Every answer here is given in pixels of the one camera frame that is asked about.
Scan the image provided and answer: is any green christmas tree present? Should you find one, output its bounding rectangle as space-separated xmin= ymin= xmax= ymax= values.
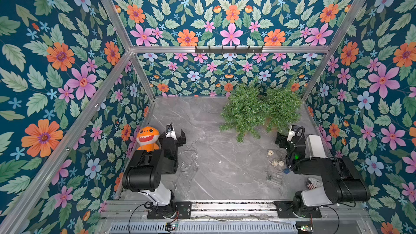
xmin=219 ymin=83 xmax=268 ymax=143
xmin=264 ymin=80 xmax=302 ymax=133

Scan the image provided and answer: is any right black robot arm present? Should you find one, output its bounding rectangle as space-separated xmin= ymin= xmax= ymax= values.
xmin=274 ymin=127 xmax=371 ymax=219

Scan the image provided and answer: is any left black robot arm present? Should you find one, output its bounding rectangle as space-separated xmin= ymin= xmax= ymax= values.
xmin=122 ymin=126 xmax=186 ymax=210

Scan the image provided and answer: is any white rectangular box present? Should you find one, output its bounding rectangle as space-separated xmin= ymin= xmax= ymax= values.
xmin=305 ymin=134 xmax=327 ymax=158

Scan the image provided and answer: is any orange shark plush toy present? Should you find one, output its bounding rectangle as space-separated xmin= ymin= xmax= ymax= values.
xmin=136 ymin=126 xmax=160 ymax=152

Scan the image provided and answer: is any clear battery box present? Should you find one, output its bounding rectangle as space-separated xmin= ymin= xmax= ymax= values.
xmin=266 ymin=170 xmax=283 ymax=186

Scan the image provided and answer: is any newspaper print can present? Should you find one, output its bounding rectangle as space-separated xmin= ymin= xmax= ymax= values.
xmin=305 ymin=177 xmax=323 ymax=190

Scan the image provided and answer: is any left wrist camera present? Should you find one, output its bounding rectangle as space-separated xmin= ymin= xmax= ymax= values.
xmin=165 ymin=122 xmax=177 ymax=140

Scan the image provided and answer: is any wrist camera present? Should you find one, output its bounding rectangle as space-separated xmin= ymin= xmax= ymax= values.
xmin=165 ymin=122 xmax=177 ymax=140
xmin=287 ymin=125 xmax=306 ymax=142

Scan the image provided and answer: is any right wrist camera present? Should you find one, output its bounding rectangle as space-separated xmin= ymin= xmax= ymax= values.
xmin=287 ymin=125 xmax=306 ymax=142

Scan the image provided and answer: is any rattan ball string light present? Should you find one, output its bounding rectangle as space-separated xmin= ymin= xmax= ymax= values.
xmin=267 ymin=148 xmax=290 ymax=174

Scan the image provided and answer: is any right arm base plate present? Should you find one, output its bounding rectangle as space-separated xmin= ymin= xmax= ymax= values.
xmin=274 ymin=201 xmax=322 ymax=219

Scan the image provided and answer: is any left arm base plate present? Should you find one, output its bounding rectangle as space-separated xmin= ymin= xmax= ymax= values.
xmin=147 ymin=201 xmax=192 ymax=219

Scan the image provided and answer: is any white slotted cable duct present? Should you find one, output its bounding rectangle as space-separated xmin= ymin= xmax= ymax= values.
xmin=109 ymin=222 xmax=298 ymax=234

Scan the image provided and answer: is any black hook rail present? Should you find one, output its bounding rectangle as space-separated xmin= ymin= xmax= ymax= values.
xmin=194 ymin=45 xmax=263 ymax=55

